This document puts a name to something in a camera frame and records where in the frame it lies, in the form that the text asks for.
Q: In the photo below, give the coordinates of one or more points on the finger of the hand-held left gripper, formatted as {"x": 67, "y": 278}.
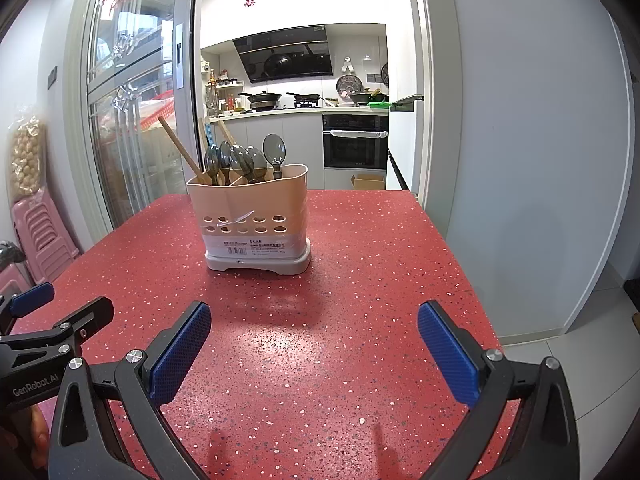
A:
{"x": 87, "y": 320}
{"x": 32, "y": 296}

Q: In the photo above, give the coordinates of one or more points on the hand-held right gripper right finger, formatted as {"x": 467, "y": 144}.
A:
{"x": 447, "y": 355}

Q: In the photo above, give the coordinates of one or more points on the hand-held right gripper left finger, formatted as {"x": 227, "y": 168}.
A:
{"x": 182, "y": 355}

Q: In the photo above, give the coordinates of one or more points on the beige plastic utensil holder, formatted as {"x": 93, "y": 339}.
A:
{"x": 250, "y": 210}

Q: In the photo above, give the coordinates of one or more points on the plain wooden chopstick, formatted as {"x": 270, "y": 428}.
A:
{"x": 177, "y": 145}
{"x": 202, "y": 135}

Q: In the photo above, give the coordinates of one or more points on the blue patterned wooden chopstick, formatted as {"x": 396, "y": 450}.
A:
{"x": 209, "y": 135}

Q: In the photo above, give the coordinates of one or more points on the person's left hand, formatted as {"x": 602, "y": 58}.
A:
{"x": 37, "y": 427}

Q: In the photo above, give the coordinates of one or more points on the black plastic bag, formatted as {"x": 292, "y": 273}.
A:
{"x": 7, "y": 255}

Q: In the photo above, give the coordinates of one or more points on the bag of round beige balls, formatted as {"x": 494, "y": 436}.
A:
{"x": 27, "y": 155}

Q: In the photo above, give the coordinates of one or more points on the glass sliding door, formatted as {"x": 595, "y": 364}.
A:
{"x": 145, "y": 160}

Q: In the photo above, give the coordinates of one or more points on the cardboard box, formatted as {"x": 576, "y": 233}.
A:
{"x": 369, "y": 181}

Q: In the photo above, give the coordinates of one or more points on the black built-in oven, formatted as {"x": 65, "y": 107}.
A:
{"x": 355, "y": 150}

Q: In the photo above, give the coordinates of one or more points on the grey kitchen base cabinets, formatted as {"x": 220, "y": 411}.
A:
{"x": 295, "y": 145}

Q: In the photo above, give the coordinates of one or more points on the green cutting board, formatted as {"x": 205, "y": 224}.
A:
{"x": 380, "y": 105}

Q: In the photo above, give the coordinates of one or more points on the spice rack with bottles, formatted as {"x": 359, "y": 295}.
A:
{"x": 222, "y": 92}

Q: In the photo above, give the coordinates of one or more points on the black wok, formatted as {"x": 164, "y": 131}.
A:
{"x": 260, "y": 96}

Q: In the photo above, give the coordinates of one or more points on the dark cooking pot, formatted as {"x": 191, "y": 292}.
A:
{"x": 365, "y": 97}

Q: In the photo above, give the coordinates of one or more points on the gas stove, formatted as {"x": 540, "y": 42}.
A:
{"x": 306, "y": 104}

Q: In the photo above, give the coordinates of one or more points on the black frying pan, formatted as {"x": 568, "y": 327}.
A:
{"x": 302, "y": 96}

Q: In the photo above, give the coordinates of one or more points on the round metal steamer rack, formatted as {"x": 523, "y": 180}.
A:
{"x": 347, "y": 85}

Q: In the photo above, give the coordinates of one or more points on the black range hood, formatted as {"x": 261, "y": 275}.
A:
{"x": 287, "y": 57}

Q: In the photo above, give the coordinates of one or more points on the black wall switch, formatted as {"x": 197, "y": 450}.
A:
{"x": 52, "y": 76}

